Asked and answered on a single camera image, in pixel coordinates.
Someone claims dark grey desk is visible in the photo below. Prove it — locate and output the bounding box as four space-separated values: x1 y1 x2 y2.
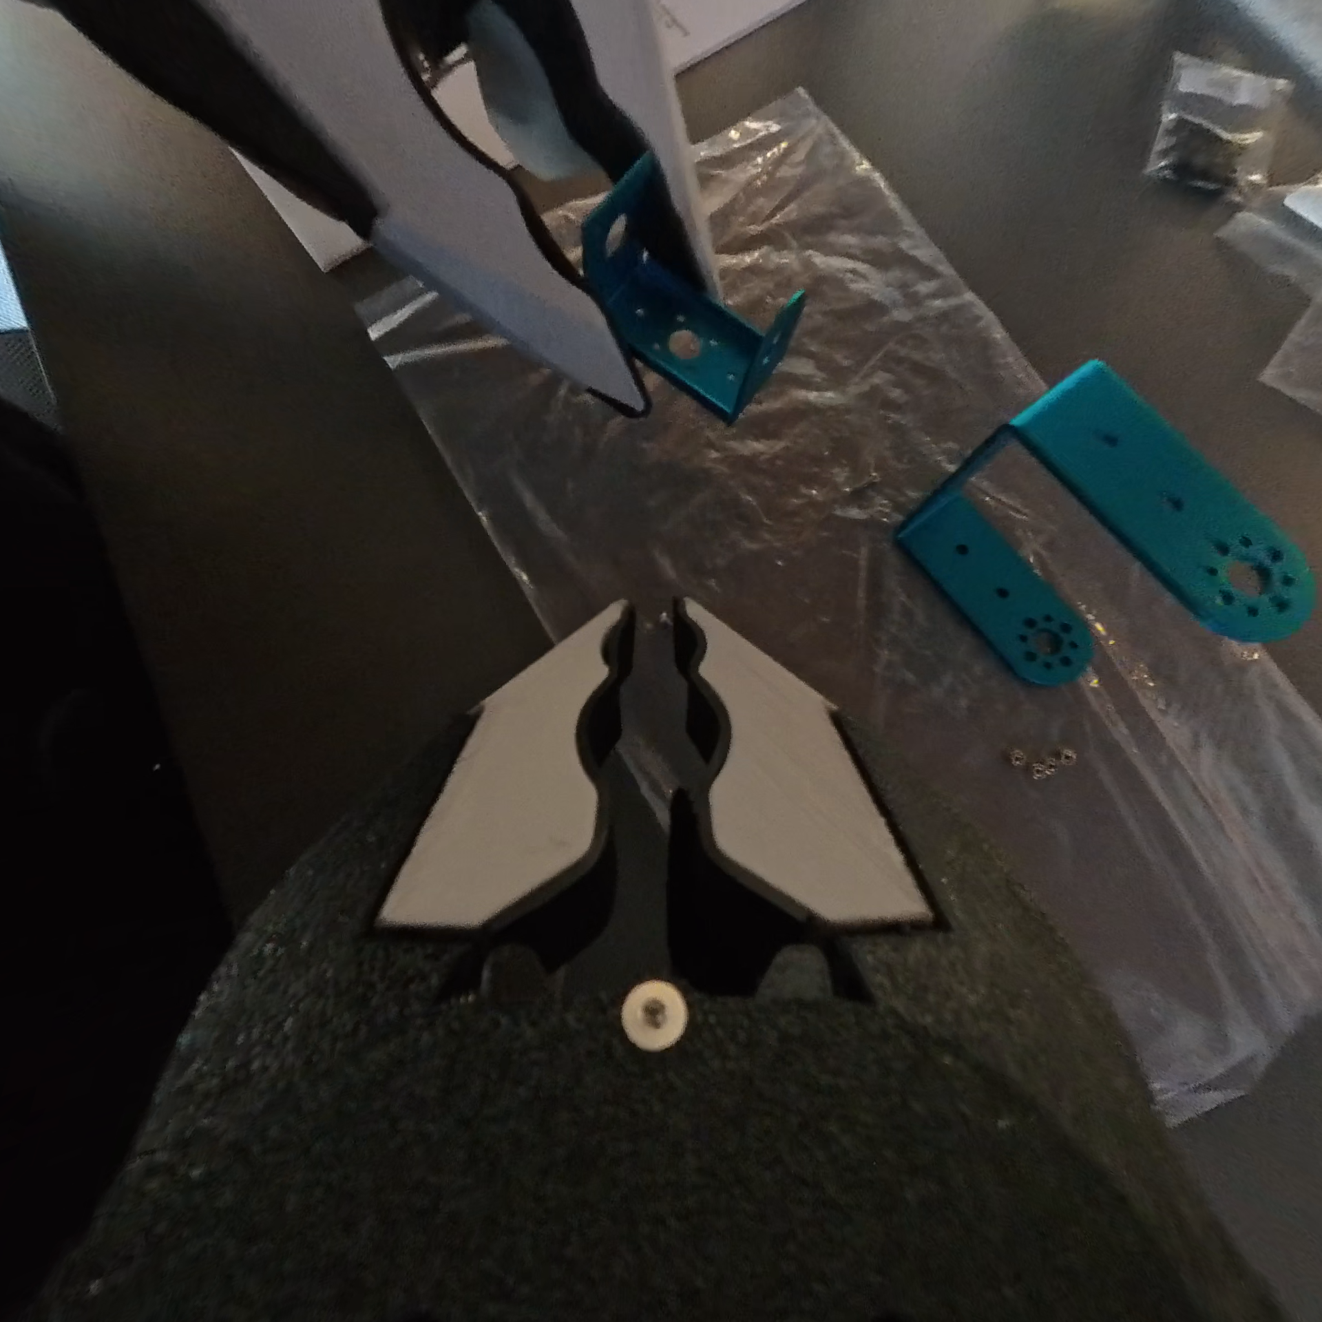
0 0 1322 1322

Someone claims small blue U bracket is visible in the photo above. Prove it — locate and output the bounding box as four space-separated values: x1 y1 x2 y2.
580 149 810 427

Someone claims large blue U bracket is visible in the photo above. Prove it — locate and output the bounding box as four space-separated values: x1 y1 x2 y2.
892 360 1318 692

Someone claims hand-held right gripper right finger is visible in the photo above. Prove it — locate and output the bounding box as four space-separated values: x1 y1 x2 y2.
670 596 942 930

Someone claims clear plastic bag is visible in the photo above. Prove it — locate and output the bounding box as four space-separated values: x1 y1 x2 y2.
351 87 1322 1128

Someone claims pile of small screw bags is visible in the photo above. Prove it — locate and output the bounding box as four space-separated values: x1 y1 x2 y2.
1144 51 1322 400

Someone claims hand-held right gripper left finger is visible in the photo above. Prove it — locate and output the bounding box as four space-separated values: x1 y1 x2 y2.
372 599 637 931

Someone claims person's black clothing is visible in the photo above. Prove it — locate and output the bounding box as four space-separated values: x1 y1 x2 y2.
0 397 234 1322

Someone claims white instruction manual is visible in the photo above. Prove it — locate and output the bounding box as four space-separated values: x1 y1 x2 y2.
228 0 827 276

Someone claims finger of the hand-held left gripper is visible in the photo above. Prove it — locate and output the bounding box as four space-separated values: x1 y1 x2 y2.
547 0 732 303
210 0 653 420

